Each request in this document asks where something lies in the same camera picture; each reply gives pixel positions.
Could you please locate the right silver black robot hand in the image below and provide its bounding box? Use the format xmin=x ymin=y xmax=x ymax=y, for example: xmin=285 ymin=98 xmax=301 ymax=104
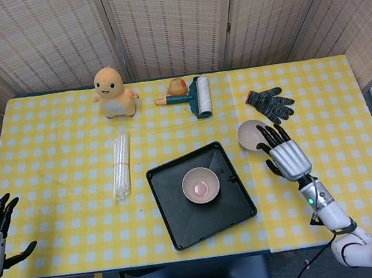
xmin=253 ymin=117 xmax=314 ymax=185

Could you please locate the plain beige bowl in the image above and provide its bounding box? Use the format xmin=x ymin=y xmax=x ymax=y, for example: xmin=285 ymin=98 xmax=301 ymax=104
xmin=236 ymin=117 xmax=276 ymax=154

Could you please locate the beige bowl with pink residue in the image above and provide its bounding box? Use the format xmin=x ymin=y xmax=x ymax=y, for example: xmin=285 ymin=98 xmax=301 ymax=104
xmin=180 ymin=164 xmax=223 ymax=207

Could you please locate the black square plastic tray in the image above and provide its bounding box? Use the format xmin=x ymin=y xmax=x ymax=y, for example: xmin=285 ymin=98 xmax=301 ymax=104
xmin=142 ymin=137 xmax=261 ymax=254

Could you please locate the grey striped work glove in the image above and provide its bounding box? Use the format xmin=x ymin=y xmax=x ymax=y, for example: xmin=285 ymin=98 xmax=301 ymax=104
xmin=244 ymin=85 xmax=298 ymax=129

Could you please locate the yellow checked tablecloth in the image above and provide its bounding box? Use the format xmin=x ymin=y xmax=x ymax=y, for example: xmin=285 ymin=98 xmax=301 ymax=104
xmin=0 ymin=51 xmax=372 ymax=278

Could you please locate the teal lint roller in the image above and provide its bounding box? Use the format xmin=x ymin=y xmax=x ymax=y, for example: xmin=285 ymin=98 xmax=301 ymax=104
xmin=152 ymin=74 xmax=214 ymax=125

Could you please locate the yellow red toy fruit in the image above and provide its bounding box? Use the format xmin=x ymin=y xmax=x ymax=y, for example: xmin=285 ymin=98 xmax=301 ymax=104
xmin=164 ymin=77 xmax=189 ymax=97

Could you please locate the clear bundle of straws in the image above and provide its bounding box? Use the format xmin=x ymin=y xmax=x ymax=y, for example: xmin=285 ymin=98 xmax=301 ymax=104
xmin=104 ymin=129 xmax=139 ymax=203

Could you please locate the orange dinosaur plush toy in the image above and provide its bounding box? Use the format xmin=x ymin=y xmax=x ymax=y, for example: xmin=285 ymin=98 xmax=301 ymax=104
xmin=88 ymin=62 xmax=142 ymax=122

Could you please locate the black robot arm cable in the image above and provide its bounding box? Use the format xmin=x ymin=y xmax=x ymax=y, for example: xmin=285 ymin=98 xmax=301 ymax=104
xmin=279 ymin=230 xmax=343 ymax=278

